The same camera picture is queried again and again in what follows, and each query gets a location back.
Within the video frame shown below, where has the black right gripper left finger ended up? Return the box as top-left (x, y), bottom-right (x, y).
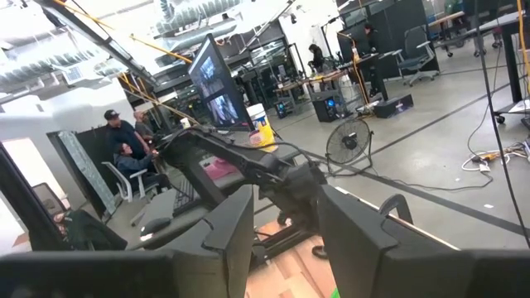
top-left (0, 184), bottom-right (256, 298)

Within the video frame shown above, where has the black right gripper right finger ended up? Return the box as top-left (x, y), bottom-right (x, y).
top-left (317, 184), bottom-right (530, 298)

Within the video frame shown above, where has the black keyboard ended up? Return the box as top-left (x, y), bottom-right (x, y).
top-left (171, 176), bottom-right (200, 217)

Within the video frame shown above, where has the black computer mouse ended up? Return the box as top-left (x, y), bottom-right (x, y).
top-left (139, 216), bottom-right (172, 238)

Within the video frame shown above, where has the black floor fan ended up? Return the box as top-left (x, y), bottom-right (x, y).
top-left (325, 117), bottom-right (375, 177)

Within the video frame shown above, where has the grey desk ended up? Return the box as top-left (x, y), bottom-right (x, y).
top-left (126, 127), bottom-right (301, 252)

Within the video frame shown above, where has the yellow white wipes canister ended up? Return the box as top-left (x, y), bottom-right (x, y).
top-left (245, 103), bottom-right (278, 153)

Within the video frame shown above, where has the black computer tower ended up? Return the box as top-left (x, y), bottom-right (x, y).
top-left (311, 94), bottom-right (345, 123)

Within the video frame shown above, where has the white chair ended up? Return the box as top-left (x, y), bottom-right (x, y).
top-left (100, 161), bottom-right (161, 227)

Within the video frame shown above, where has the person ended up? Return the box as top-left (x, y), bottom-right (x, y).
top-left (102, 108), bottom-right (151, 163)
top-left (132, 110), bottom-right (157, 142)
top-left (113, 142), bottom-right (171, 192)
top-left (363, 22), bottom-right (388, 99)
top-left (306, 42), bottom-right (327, 75)

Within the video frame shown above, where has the black garment with gold emblem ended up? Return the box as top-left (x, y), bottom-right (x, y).
top-left (52, 209), bottom-right (128, 252)

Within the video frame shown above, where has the black flat box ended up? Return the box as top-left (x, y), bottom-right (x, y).
top-left (373, 94), bottom-right (415, 120)

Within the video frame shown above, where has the black computer monitor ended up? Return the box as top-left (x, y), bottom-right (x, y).
top-left (187, 32), bottom-right (254, 132)

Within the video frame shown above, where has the grey patterned panel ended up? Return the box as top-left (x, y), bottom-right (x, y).
top-left (56, 130), bottom-right (118, 217)

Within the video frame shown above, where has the grey mesh chair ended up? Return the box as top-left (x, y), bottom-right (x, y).
top-left (31, 181), bottom-right (70, 216)

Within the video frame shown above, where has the grey office chair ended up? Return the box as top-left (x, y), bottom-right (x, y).
top-left (392, 25), bottom-right (441, 88)

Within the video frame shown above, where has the black rolling table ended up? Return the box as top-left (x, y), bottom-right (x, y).
top-left (465, 10), bottom-right (530, 125)

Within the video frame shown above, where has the power strip cable bundle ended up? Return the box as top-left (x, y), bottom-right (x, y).
top-left (460, 140), bottom-right (530, 173)

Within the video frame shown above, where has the black hanging cable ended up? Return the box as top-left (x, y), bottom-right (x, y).
top-left (474, 0), bottom-right (530, 249)

